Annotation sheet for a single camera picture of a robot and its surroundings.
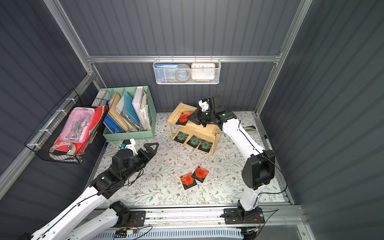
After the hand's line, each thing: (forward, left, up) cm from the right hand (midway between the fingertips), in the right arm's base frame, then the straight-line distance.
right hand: (190, 116), depth 78 cm
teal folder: (+14, +40, -7) cm, 43 cm away
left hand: (-17, +18, -5) cm, 25 cm away
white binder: (+15, +35, -4) cm, 38 cm away
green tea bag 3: (-1, -9, -28) cm, 30 cm away
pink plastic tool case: (-10, +55, +1) cm, 56 cm away
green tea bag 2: (+1, -2, -26) cm, 26 cm away
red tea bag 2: (-19, -5, -30) cm, 36 cm away
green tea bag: (+6, +8, -27) cm, 29 cm away
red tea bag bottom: (-23, +2, -30) cm, 38 cm away
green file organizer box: (+9, +50, -19) cm, 54 cm away
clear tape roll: (-21, +52, 0) cm, 57 cm away
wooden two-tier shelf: (-4, -11, -10) cm, 15 cm away
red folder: (-18, +52, -2) cm, 55 cm away
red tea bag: (+2, +4, -3) cm, 5 cm away
